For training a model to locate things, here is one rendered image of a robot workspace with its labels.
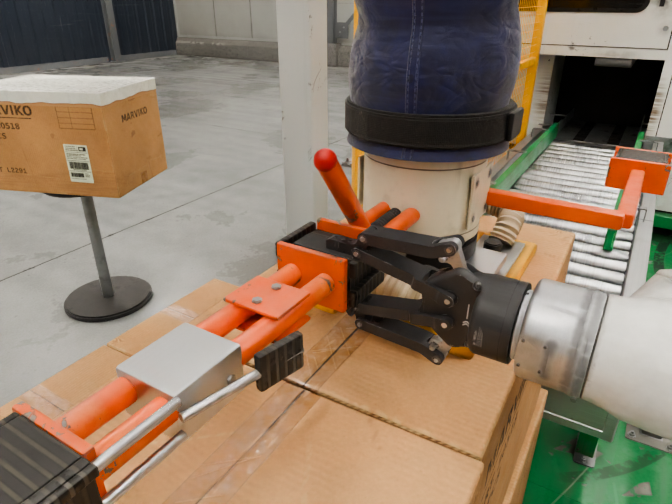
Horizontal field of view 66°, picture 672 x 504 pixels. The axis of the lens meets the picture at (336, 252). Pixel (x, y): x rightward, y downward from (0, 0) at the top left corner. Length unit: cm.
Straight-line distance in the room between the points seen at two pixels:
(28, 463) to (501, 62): 58
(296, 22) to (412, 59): 159
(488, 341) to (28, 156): 212
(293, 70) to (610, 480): 182
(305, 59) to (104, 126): 80
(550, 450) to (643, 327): 152
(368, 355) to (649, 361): 32
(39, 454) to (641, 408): 40
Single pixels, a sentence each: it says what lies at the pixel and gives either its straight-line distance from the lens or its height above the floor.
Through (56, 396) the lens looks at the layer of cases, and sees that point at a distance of 133.
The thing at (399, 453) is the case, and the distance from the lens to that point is 53.
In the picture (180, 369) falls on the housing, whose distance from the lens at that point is 40.
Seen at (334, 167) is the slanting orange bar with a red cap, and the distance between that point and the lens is 51.
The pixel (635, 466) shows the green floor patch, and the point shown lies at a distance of 201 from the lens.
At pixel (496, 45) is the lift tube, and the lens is 65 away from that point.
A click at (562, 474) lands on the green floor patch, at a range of 188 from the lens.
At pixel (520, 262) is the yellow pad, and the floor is 96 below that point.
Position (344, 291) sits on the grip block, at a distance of 51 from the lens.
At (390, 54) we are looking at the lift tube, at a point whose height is 127.
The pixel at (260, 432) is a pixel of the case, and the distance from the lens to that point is 55.
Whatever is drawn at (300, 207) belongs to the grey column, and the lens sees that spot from 236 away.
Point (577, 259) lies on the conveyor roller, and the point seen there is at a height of 53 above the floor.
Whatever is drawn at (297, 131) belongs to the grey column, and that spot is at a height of 82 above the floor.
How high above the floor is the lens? 133
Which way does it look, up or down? 26 degrees down
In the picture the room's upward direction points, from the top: straight up
